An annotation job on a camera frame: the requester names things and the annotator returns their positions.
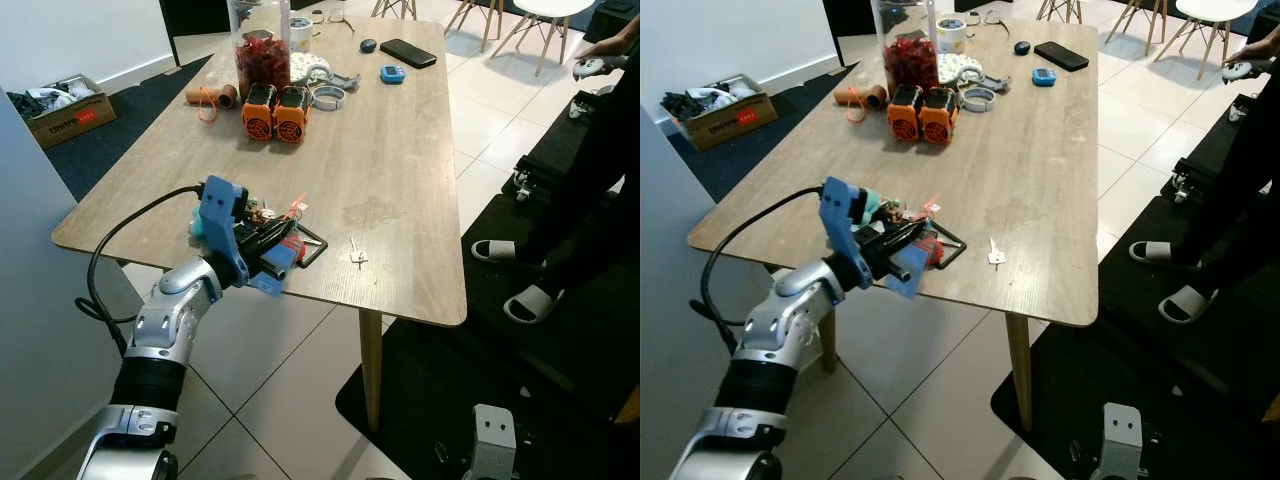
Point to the plastic left wrist camera mount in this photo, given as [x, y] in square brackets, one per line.
[838, 205]
[215, 205]

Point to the brown cardboard box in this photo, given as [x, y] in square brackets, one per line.
[75, 122]
[735, 125]

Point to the white cup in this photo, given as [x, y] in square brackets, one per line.
[951, 36]
[301, 35]

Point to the small blue device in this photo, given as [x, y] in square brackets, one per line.
[391, 74]
[1044, 77]

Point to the white dotted cloth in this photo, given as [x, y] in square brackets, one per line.
[308, 68]
[958, 68]

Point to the grey hand tool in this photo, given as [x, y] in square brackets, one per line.
[345, 78]
[993, 79]

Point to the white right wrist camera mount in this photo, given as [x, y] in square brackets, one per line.
[493, 440]
[1122, 440]

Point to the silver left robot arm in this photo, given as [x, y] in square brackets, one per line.
[165, 320]
[790, 320]

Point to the white chair with wooden legs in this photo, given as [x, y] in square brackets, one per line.
[555, 5]
[1215, 6]

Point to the black smartphone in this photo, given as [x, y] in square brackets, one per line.
[1062, 56]
[408, 53]

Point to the white crumpled bag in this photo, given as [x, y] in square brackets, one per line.
[712, 95]
[50, 97]

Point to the small red plastic piece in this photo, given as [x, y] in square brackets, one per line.
[292, 248]
[932, 250]

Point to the dark blue floor rug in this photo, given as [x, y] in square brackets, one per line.
[790, 105]
[133, 108]

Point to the black wheeled case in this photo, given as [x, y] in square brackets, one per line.
[530, 175]
[1190, 180]

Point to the brown cardboard tube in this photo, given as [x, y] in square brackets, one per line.
[225, 96]
[875, 97]

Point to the black floor mat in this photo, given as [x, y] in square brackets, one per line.
[440, 400]
[1080, 370]

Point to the wooden table leg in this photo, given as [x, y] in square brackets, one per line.
[371, 370]
[827, 345]
[1018, 370]

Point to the person hand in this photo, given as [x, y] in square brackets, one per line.
[605, 50]
[1250, 50]

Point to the clear jar with red sweets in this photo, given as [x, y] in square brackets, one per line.
[908, 62]
[262, 65]

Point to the person in black clothes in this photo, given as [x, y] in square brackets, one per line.
[600, 180]
[1250, 200]

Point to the white slipper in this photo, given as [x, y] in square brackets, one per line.
[1150, 252]
[1185, 303]
[530, 302]
[490, 250]

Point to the grey handheld controller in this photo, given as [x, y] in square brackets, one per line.
[1239, 108]
[597, 68]
[578, 108]
[1243, 70]

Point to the key bunch with red tag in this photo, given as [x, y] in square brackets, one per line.
[928, 205]
[293, 209]

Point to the orange and black device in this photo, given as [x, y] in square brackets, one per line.
[903, 118]
[258, 118]
[290, 120]
[938, 122]

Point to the black computer mouse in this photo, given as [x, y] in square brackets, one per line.
[1021, 47]
[368, 45]

